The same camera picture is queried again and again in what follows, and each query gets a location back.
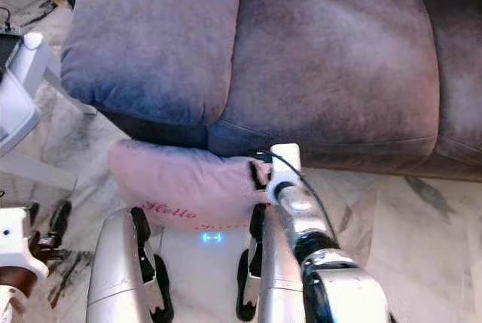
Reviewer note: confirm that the purple-brown suede sofa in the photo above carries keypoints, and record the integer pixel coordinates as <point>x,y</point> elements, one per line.
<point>339,59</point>

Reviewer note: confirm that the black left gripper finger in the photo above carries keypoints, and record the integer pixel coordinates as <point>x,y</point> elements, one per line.
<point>59,217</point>

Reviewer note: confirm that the wide brown-purple sofa seat cushion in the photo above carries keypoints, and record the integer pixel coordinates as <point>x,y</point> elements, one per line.
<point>335,59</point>

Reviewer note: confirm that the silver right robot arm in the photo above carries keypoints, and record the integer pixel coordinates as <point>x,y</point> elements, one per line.
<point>346,285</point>

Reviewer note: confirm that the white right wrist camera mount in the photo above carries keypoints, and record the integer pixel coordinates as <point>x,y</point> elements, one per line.
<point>286,161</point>

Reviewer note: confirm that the silver robot leg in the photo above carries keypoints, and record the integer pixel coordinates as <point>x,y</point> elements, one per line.
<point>117,278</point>
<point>271,285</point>

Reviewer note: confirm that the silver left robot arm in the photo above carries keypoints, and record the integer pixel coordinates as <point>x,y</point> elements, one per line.
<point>11,293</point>

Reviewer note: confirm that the silver right robot leg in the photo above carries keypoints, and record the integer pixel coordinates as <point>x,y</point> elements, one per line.
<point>271,285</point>

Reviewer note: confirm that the pink pillow with red lettering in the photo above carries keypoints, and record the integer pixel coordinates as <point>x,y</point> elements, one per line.
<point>181,180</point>

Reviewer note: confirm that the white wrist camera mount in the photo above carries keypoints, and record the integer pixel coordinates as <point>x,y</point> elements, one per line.
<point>13,236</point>
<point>286,161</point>

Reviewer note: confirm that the white stand with legs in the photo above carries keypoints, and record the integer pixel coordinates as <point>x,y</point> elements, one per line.
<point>19,105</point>

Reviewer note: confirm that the bluish purple sofa seat cushion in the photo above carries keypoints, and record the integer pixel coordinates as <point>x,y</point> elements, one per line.
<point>151,37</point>

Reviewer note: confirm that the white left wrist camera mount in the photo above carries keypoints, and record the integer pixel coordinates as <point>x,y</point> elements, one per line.
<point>13,236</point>

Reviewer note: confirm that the silver left robot leg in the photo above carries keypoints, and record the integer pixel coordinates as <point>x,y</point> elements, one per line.
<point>117,278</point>

